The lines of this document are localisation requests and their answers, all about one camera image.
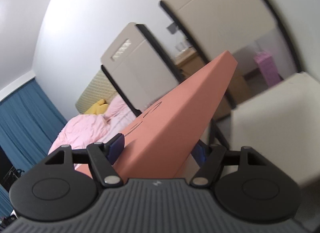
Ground orange box lid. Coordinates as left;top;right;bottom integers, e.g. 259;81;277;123
75;49;239;180

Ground pink duvet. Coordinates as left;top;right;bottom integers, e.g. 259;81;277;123
47;114;113;156

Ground pink pillow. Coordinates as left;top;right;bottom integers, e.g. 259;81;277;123
103;95;136;121

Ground beige quilted headboard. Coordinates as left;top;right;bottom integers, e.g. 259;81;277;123
75;70;118;114

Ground wooden nightstand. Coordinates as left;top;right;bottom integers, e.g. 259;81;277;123
175;48;253;121

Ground blue curtain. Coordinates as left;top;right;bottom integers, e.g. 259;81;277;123
0;78;68;218

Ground left beige chair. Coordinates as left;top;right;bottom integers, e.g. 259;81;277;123
101;22;185;116

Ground beige chair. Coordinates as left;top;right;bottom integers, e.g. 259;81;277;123
101;22;185;116
160;0;302;78

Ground pink box on floor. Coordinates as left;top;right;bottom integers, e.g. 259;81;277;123
254;51;281;88

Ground small items on nightstand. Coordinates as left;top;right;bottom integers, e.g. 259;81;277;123
175;37;193;53

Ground right beige chair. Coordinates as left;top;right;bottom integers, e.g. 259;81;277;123
160;0;302;78

